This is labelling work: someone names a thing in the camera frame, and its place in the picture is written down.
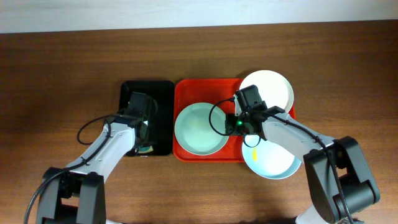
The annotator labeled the green and yellow sponge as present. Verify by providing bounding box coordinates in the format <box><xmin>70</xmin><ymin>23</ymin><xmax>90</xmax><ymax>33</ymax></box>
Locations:
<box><xmin>138</xmin><ymin>146</ymin><xmax>153</xmax><ymax>154</ymax></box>

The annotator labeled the pale green plate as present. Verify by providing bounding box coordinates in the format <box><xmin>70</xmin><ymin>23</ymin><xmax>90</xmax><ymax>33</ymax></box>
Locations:
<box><xmin>174</xmin><ymin>103</ymin><xmax>228</xmax><ymax>156</ymax></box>

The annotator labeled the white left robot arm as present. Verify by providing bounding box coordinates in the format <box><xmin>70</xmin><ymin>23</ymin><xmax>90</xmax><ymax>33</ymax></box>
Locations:
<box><xmin>29</xmin><ymin>111</ymin><xmax>153</xmax><ymax>224</ymax></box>

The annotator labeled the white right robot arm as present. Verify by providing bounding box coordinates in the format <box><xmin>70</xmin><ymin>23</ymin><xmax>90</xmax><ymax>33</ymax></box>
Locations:
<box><xmin>225</xmin><ymin>106</ymin><xmax>381</xmax><ymax>223</ymax></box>

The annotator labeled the black plastic tray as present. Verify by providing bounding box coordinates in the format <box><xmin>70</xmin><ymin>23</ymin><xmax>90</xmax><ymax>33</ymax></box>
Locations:
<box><xmin>119</xmin><ymin>80</ymin><xmax>175</xmax><ymax>156</ymax></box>

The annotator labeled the white plate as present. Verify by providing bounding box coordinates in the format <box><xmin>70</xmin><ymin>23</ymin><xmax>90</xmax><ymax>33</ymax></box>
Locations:
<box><xmin>239</xmin><ymin>70</ymin><xmax>294</xmax><ymax>112</ymax></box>

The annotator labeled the light blue plate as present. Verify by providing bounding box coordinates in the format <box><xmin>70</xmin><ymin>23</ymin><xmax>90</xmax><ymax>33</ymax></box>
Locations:
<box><xmin>242</xmin><ymin>135</ymin><xmax>302</xmax><ymax>180</ymax></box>

